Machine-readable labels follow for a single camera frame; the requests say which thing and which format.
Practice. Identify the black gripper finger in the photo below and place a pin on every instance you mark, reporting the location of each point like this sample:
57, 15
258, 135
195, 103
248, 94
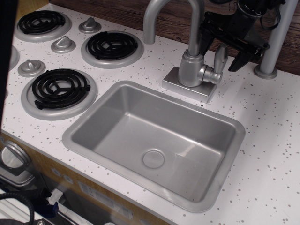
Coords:
207, 38
240, 60

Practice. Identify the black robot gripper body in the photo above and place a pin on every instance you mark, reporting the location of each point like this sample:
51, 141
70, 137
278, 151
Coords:
237, 30

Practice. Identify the silver faucet lever handle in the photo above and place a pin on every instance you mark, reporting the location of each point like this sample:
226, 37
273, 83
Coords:
220, 59

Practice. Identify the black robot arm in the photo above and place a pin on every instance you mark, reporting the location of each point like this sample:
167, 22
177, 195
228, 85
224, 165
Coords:
271, 4

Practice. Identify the grey vertical support pole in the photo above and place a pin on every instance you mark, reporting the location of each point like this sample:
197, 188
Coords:
266, 69

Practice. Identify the silver toy faucet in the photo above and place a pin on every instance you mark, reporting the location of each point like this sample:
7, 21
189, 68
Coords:
193, 78

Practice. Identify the back right stove burner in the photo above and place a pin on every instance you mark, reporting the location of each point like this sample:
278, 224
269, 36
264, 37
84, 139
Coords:
112, 49

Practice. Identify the grey plastic sink basin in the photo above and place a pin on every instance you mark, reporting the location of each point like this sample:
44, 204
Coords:
179, 151

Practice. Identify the silver knob back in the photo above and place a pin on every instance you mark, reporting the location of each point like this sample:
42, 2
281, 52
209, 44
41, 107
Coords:
89, 26

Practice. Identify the silver knob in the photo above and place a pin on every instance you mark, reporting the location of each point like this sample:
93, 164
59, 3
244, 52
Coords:
89, 26
31, 68
63, 45

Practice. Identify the silver knob middle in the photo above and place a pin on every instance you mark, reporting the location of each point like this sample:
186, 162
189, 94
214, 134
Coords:
63, 45

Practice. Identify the front right stove burner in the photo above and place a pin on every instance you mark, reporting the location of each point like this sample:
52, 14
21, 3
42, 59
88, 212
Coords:
59, 94

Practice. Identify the back left stove burner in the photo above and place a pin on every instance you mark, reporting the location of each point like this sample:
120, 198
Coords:
42, 26

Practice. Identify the silver knob front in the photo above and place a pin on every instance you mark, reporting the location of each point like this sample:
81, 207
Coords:
31, 68

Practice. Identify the left edge stove burner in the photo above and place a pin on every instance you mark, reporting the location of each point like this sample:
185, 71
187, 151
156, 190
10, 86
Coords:
14, 58

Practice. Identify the silver round oven dial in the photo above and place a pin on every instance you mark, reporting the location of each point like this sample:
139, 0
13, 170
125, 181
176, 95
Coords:
13, 158

